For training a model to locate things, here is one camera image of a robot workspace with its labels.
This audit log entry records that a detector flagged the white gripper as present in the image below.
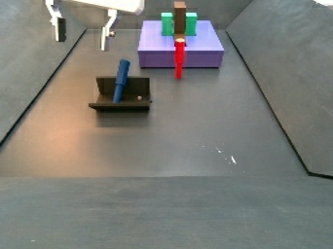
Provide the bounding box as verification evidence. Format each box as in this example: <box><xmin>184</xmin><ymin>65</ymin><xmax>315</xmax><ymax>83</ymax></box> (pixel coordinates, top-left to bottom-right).
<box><xmin>45</xmin><ymin>0</ymin><xmax>145</xmax><ymax>52</ymax></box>

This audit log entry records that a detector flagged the blue stepped peg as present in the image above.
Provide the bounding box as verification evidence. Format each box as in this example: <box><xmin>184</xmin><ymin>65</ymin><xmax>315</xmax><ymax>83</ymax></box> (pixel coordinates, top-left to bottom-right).
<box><xmin>113</xmin><ymin>59</ymin><xmax>130</xmax><ymax>103</ymax></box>

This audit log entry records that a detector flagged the black angled fixture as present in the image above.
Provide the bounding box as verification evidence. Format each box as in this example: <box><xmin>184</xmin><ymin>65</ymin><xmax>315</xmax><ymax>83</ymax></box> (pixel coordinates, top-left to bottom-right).
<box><xmin>89</xmin><ymin>77</ymin><xmax>152</xmax><ymax>111</ymax></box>

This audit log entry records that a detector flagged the green left block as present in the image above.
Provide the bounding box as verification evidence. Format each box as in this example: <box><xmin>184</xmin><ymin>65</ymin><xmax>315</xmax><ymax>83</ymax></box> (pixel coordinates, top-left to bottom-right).
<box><xmin>162</xmin><ymin>13</ymin><xmax>173</xmax><ymax>36</ymax></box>

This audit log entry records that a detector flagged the green block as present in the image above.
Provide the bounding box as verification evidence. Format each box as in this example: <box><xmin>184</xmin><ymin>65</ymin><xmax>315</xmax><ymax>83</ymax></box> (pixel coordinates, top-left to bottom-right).
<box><xmin>162</xmin><ymin>13</ymin><xmax>173</xmax><ymax>36</ymax></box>
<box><xmin>185</xmin><ymin>13</ymin><xmax>198</xmax><ymax>36</ymax></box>

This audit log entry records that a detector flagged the red cylinder peg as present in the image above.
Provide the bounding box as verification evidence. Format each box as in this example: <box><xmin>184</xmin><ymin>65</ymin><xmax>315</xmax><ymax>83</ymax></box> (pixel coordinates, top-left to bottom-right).
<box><xmin>174</xmin><ymin>38</ymin><xmax>185</xmax><ymax>79</ymax></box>

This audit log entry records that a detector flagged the brown T-shaped block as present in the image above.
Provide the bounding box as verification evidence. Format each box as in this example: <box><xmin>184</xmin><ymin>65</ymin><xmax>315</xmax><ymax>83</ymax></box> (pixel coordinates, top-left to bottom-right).
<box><xmin>174</xmin><ymin>1</ymin><xmax>186</xmax><ymax>39</ymax></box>

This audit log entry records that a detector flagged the green right block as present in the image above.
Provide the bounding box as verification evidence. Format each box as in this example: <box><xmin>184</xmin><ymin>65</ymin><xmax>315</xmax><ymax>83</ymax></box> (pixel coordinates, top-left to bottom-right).
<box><xmin>185</xmin><ymin>13</ymin><xmax>198</xmax><ymax>36</ymax></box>

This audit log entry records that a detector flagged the purple base block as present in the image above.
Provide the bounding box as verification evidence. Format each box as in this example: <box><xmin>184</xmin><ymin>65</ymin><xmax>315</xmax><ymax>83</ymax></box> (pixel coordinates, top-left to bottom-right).
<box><xmin>137</xmin><ymin>19</ymin><xmax>227</xmax><ymax>69</ymax></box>

